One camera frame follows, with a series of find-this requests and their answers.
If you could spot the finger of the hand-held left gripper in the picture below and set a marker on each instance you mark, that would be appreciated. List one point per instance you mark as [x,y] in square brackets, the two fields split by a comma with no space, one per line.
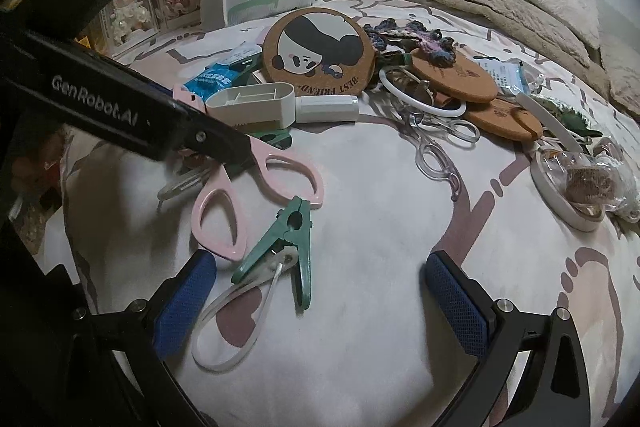
[210,134]

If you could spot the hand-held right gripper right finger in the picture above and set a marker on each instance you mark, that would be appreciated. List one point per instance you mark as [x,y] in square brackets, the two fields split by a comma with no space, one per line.
[455,307]

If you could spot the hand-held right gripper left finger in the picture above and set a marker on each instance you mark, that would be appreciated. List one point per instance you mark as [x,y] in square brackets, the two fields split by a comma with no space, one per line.
[185,302]

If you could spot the white plastic holder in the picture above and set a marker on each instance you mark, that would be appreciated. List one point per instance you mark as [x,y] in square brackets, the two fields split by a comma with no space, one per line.
[265,114]

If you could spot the pink scissors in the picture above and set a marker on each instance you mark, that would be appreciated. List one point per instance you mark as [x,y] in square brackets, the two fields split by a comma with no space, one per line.
[282,152]

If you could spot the brown bandage roll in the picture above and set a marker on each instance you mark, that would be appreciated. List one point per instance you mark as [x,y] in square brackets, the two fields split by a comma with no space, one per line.
[585,179]

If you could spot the small blue packet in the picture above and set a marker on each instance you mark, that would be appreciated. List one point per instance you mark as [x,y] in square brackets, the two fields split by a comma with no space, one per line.
[210,79]

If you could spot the white rubber band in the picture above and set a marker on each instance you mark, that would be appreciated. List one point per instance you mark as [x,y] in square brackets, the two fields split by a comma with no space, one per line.
[220,367]

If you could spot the white plush doll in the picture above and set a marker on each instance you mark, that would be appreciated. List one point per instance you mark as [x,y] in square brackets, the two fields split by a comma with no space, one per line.
[127,14]

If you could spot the white printed sachet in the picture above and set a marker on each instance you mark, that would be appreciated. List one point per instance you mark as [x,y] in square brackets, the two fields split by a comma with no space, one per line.
[240,54]

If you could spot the bunny print bedsheet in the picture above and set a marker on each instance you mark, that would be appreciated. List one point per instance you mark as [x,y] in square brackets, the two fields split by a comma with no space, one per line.
[375,232]

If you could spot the white plastic bar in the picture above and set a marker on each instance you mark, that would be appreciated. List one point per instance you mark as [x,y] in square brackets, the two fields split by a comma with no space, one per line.
[325,111]

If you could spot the panda cork coaster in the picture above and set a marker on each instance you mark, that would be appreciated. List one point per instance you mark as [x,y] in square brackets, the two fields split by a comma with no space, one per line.
[320,52]

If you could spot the clear plastic scissors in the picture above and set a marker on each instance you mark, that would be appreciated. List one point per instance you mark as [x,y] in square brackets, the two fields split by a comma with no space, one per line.
[411,127]

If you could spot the plain cork coaster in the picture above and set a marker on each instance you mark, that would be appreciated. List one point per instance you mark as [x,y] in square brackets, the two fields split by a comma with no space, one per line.
[505,119]
[450,77]

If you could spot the white wide band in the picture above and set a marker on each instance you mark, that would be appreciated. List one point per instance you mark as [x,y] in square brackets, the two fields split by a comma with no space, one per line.
[542,109]

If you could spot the green knitted plant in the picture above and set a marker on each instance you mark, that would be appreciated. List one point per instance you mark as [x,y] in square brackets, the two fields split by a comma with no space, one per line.
[567,119]

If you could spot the purple crochet coaster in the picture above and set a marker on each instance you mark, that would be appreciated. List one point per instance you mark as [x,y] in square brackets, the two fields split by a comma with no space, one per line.
[420,39]

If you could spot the blue white mask packet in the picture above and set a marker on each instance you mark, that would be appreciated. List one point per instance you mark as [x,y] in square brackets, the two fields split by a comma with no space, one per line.
[502,74]

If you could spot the beige blanket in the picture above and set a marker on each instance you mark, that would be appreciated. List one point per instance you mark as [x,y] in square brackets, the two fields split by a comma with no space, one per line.
[525,32]

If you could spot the wide quilted beige pillow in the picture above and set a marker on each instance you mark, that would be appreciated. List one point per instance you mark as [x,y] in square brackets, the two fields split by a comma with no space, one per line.
[622,72]

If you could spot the fluffy beige pillow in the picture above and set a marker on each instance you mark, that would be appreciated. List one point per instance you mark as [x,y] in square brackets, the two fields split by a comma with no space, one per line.
[560,2]

